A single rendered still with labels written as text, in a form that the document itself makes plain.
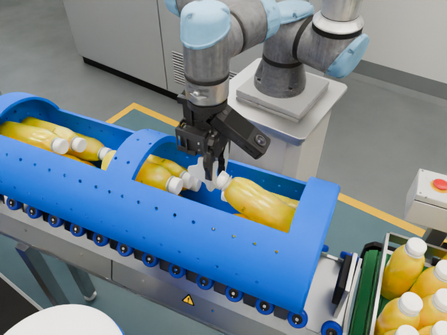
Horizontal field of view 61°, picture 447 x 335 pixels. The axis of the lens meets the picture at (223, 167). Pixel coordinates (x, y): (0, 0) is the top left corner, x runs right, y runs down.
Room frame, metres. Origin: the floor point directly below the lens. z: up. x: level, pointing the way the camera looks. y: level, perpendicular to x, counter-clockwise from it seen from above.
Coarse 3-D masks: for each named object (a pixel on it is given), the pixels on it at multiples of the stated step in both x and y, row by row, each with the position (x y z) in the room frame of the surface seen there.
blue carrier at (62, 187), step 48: (0, 96) 0.83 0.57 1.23; (0, 144) 0.69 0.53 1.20; (144, 144) 0.64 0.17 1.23; (0, 192) 0.66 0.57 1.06; (48, 192) 0.59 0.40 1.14; (96, 192) 0.55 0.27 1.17; (144, 192) 0.53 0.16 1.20; (192, 192) 0.71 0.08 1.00; (288, 192) 0.64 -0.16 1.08; (336, 192) 0.51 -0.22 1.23; (144, 240) 0.48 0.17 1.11; (192, 240) 0.45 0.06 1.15; (240, 240) 0.43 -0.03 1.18; (288, 240) 0.41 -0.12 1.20; (240, 288) 0.39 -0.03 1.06; (288, 288) 0.36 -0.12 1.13
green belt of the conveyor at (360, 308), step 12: (372, 252) 0.59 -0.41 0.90; (372, 264) 0.55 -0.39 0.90; (360, 276) 0.54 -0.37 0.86; (372, 276) 0.51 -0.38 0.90; (360, 288) 0.49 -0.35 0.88; (372, 288) 0.48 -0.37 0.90; (360, 300) 0.45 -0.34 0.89; (384, 300) 0.45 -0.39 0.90; (360, 312) 0.42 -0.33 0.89; (360, 324) 0.39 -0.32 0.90
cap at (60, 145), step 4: (56, 140) 0.74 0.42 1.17; (60, 140) 0.74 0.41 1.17; (64, 140) 0.74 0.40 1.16; (56, 144) 0.73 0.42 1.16; (60, 144) 0.73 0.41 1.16; (64, 144) 0.74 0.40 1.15; (68, 144) 0.75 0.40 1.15; (56, 148) 0.72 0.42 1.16; (60, 148) 0.72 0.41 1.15; (64, 148) 0.73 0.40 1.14; (68, 148) 0.74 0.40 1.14; (56, 152) 0.72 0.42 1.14; (60, 152) 0.72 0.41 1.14; (64, 152) 0.73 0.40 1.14
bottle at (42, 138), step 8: (0, 128) 0.79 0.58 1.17; (8, 128) 0.78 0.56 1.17; (16, 128) 0.78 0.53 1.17; (24, 128) 0.77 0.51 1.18; (32, 128) 0.77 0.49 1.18; (40, 128) 0.77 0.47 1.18; (8, 136) 0.76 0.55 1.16; (16, 136) 0.76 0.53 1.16; (24, 136) 0.75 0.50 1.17; (32, 136) 0.74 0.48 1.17; (40, 136) 0.74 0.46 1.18; (48, 136) 0.75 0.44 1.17; (56, 136) 0.76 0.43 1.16; (32, 144) 0.73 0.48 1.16; (40, 144) 0.73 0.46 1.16; (48, 144) 0.73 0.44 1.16
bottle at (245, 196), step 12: (228, 180) 0.54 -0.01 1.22; (240, 180) 0.54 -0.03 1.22; (228, 192) 0.52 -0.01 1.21; (240, 192) 0.52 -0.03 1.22; (252, 192) 0.52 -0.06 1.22; (264, 192) 0.53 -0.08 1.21; (240, 204) 0.50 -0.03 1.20; (252, 204) 0.50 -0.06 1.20; (264, 204) 0.50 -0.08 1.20; (276, 204) 0.50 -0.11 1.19; (252, 216) 0.49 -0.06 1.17; (264, 216) 0.48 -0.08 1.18; (276, 216) 0.48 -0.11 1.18; (288, 216) 0.48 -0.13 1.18; (276, 228) 0.47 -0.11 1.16; (288, 228) 0.47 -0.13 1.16
